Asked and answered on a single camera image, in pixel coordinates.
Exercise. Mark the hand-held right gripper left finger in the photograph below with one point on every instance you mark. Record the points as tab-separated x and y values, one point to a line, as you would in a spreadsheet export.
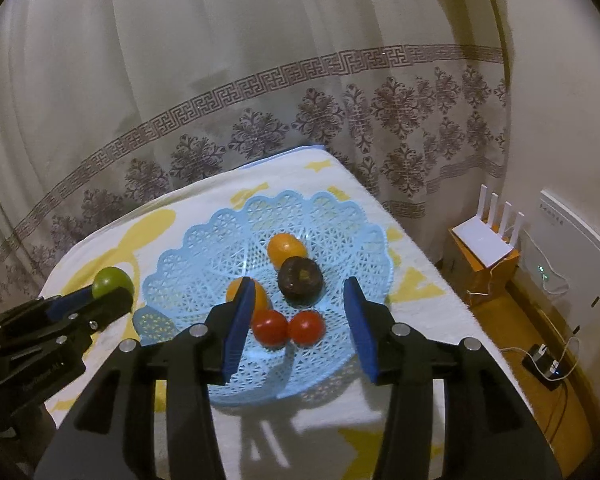
237	332

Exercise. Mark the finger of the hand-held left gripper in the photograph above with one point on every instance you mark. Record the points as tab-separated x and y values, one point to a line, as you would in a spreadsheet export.
112	310
70	302

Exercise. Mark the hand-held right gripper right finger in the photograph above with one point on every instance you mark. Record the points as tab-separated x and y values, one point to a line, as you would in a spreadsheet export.
360	330

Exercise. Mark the green tomato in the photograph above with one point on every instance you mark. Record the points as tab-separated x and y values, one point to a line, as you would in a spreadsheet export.
111	281

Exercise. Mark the red tomato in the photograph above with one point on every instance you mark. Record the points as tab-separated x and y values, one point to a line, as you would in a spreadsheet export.
306	327
271	329

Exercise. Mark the large smooth orange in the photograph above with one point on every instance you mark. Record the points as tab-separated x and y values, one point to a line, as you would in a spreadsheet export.
261	300

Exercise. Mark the dark wrinkled fruit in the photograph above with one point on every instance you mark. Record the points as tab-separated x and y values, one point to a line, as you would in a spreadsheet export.
300	282

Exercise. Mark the light blue plastic basket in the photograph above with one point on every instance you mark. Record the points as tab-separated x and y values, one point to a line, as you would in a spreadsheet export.
205	245

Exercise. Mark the small smooth orange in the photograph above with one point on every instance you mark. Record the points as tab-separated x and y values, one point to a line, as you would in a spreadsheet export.
286	250

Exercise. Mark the white and yellow blanket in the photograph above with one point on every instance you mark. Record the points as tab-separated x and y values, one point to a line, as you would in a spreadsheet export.
420	305

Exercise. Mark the orange cardboard box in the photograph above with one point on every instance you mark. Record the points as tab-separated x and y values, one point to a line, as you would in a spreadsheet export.
495	280

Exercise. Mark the white router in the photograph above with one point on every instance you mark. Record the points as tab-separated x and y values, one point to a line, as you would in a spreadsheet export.
480	237

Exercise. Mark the black power strip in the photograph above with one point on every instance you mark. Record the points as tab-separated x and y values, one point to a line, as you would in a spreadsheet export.
537	361

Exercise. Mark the beige patterned curtain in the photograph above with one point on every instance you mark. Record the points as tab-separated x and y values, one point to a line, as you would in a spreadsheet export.
230	35

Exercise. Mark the white wall appliance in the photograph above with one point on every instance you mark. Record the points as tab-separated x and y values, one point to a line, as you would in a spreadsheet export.
570	255

